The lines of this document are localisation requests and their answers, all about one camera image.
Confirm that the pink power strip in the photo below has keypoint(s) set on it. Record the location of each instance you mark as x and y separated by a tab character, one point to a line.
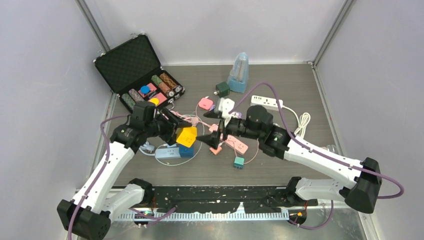
235	144

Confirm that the black chip case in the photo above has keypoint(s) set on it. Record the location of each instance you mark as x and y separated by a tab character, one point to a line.
134	73

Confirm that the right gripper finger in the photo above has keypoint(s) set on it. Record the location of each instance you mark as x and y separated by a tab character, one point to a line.
213	114
212	140

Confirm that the purple power strip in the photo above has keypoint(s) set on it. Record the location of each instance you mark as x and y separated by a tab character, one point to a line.
234	114

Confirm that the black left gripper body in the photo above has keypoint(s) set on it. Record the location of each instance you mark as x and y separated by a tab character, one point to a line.
160	125

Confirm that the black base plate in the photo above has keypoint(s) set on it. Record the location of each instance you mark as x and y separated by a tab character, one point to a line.
222	199

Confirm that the teal charger plug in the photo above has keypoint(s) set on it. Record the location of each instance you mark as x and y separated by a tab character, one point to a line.
238	162

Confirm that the light blue power strip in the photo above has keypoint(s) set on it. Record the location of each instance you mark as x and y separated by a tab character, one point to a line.
167	153

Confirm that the dark blue cube socket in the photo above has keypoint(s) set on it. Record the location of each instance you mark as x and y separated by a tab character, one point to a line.
186	152

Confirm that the yellow cube socket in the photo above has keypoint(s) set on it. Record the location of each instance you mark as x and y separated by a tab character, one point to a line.
186	136

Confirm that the glittery small cylinder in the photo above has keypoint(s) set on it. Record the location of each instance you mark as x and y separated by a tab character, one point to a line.
331	148

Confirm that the orange pink charger plug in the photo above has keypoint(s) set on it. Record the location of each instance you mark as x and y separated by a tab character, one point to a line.
215	151

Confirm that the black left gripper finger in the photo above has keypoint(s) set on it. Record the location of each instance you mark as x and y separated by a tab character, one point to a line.
170	138
175	120

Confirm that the dark green cube socket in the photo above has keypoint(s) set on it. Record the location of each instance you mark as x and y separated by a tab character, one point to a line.
222	89

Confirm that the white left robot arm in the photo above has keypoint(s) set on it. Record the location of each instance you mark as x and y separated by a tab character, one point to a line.
90	212

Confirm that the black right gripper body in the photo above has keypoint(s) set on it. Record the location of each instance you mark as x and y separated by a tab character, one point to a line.
237	127

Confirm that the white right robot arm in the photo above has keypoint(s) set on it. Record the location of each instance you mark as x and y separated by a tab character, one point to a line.
355	182

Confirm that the pink cube socket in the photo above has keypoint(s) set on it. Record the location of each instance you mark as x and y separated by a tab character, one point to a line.
205	103

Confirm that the blue wrapped metronome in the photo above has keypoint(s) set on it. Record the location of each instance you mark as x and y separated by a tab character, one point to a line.
239	75

